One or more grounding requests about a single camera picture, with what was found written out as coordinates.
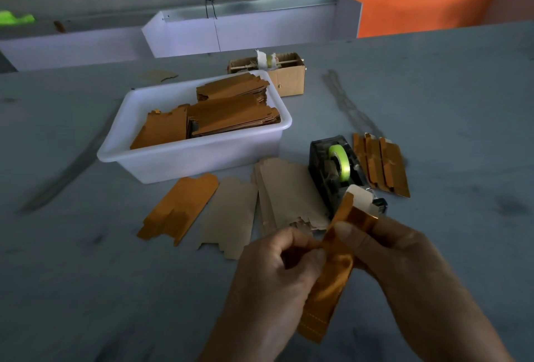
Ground orange tray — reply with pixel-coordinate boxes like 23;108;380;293
340;0;534;39

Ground neon green object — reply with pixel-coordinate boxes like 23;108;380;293
0;10;37;27

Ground person's right forearm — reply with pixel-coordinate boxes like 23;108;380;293
411;317;514;362

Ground pile of beige blanks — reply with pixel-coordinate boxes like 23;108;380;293
253;157;332;236

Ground person's left hand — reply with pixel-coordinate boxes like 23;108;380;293
212;226;327;346

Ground white plastic bin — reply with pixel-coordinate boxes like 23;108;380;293
97;70;294;185

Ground gold cartons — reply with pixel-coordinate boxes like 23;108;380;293
130;73;282;151

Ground black tape dispenser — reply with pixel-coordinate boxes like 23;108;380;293
309;134;389;217

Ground long white tray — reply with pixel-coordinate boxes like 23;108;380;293
0;26;155;73
141;0;363;59

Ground small cardboard box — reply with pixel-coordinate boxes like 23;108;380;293
227;51;307;98

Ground person's right hand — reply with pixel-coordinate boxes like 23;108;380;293
332;214;477;354

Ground person's left forearm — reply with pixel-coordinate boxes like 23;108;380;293
196;328;278;362

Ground green tape roll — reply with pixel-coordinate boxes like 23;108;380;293
328;144;352;183

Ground single beige blank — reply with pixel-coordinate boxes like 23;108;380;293
197;178;259;260

